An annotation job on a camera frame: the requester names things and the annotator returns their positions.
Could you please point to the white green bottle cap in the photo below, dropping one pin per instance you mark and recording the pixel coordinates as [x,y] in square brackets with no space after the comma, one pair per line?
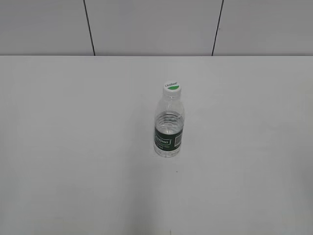
[172,89]

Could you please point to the clear Cestbon water bottle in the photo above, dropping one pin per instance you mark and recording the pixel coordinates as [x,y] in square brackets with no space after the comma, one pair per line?
[168,126]

